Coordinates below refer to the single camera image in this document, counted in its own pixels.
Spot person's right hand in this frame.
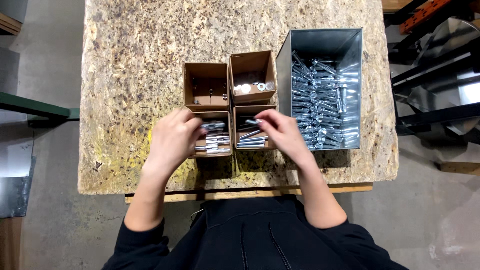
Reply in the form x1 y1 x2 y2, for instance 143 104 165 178
254 109 316 166

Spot person's left hand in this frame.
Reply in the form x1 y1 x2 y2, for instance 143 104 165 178
148 108 206 170

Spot cardboard box with few bolts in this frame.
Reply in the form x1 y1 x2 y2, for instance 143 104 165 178
232 105 279 152

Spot loose group of steel bolts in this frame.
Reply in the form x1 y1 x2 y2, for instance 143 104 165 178
236 129 269 149

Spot stack of steel bolts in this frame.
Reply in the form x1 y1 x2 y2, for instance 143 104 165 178
194 130 232 155

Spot cardboard box with bolt stack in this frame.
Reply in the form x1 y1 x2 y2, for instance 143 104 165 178
187 111 233 159

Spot cardboard box with nuts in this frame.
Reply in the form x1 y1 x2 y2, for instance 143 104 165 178
182 62 230 112

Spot cardboard box with washers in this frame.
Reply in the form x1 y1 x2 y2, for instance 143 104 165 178
229 50 278 106

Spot pile of long steel bolts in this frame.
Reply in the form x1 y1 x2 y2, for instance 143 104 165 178
291 50 361 151

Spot galvanized metal bin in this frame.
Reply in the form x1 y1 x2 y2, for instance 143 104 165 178
275 28 364 151

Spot person's black sweater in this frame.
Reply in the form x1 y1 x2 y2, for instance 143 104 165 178
101 195 410 270

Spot green metal bench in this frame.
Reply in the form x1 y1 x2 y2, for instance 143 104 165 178
0 92 80 128

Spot black metal rack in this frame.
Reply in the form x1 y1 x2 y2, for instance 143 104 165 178
383 0 480 148

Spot grey sheet metal piece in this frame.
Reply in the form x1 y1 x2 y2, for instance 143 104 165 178
0 139 37 219

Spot orange metal beam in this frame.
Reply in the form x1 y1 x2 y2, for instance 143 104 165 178
399 0 455 35

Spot shiny sheet metal parts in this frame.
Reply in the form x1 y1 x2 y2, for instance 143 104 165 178
406 18 480 136

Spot wooden plank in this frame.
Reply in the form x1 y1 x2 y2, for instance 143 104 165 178
434 160 480 177

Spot stacked wooden boards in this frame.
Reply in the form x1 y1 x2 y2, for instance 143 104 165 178
0 12 23 37

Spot wooden table frame board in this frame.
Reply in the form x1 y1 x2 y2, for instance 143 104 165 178
125 182 374 205

